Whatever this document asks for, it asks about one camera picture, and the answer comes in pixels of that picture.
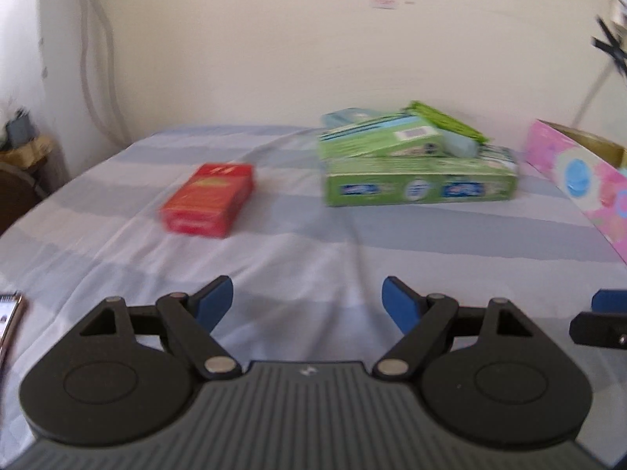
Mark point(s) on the red box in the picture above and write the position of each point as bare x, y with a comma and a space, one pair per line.
208, 198

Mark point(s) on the dark wooden furniture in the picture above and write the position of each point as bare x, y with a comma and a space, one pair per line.
17, 196

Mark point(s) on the medium green box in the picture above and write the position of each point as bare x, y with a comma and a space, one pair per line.
377, 139

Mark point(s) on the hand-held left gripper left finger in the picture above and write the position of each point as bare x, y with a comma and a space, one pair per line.
218, 299

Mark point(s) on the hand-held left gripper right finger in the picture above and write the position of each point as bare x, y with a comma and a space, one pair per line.
397, 303

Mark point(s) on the large green box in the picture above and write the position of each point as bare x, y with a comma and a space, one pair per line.
421, 183

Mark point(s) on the brown cardboard box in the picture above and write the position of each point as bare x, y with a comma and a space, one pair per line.
29, 152

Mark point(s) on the teal fluffy item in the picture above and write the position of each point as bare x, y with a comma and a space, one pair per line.
460, 147

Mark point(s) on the light blue packet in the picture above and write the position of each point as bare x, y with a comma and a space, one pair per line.
345, 116

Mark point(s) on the grey object on cardboard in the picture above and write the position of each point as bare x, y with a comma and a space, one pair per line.
20, 127

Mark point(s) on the pink tin box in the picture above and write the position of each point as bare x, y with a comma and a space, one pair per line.
578, 174

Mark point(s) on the silver-edged phone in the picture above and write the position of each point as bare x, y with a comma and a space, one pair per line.
11, 323

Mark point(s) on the pink wall sticker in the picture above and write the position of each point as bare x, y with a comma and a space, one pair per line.
383, 1

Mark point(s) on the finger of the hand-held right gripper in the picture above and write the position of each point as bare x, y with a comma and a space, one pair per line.
610, 299

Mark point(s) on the green packet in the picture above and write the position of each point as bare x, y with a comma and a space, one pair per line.
445, 120

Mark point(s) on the black tape cross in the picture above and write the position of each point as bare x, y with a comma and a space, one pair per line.
611, 49

